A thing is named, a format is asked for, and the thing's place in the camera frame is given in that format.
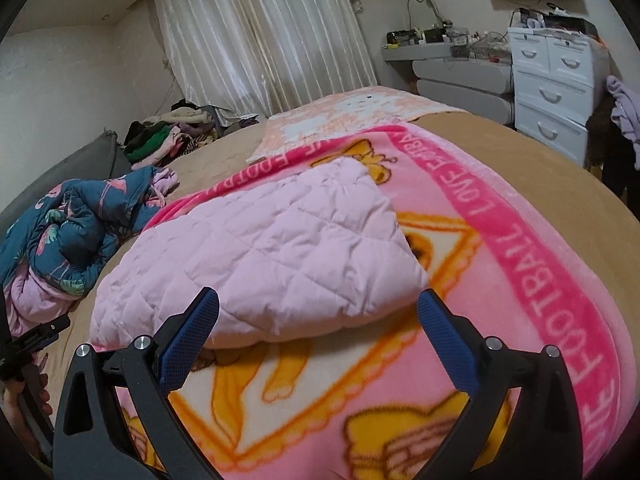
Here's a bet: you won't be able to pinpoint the small light pink garment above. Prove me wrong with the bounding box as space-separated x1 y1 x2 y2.
147 167 180 209

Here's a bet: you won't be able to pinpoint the peach printed blanket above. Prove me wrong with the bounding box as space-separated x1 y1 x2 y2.
246 85 469 166

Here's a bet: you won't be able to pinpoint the clutter of small vanity things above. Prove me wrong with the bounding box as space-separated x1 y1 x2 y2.
385 19 514 62

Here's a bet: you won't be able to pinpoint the person's left hand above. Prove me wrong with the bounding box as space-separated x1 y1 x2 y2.
0 357 54 442

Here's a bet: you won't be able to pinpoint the grey wall vanity shelf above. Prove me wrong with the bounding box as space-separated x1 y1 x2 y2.
382 42 516 124

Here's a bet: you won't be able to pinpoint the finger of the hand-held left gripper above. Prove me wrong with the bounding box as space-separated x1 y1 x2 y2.
7 314 71 357

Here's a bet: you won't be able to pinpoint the pink printed cartoon blanket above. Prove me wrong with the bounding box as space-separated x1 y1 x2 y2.
114 122 627 480

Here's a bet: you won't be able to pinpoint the pile of mixed clothes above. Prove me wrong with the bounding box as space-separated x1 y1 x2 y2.
120 100 262 169

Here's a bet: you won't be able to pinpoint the white sheer curtain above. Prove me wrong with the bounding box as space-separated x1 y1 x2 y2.
152 0 379 119

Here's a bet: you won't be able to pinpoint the teal floral comforter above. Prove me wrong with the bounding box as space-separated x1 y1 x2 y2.
0 165 166 339

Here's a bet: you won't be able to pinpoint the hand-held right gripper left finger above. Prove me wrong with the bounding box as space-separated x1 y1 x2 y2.
52 286 223 480

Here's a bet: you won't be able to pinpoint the white plastic drawer chest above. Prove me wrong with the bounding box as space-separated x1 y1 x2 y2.
507 25 614 169

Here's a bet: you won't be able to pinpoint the white wall cable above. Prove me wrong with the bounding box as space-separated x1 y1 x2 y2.
405 0 443 32

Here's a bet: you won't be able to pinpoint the bed with beige sheet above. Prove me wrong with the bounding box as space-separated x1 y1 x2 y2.
36 110 640 386

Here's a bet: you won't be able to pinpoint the light pink quilted jacket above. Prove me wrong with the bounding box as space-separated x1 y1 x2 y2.
90 156 431 352

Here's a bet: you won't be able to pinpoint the lilac hanging garment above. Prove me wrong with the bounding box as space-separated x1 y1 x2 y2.
605 75 640 144

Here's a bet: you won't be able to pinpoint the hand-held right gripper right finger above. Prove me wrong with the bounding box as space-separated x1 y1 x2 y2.
416 287 583 480

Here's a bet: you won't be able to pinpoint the dark hanging clothes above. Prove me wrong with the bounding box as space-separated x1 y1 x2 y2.
585 95 640 202

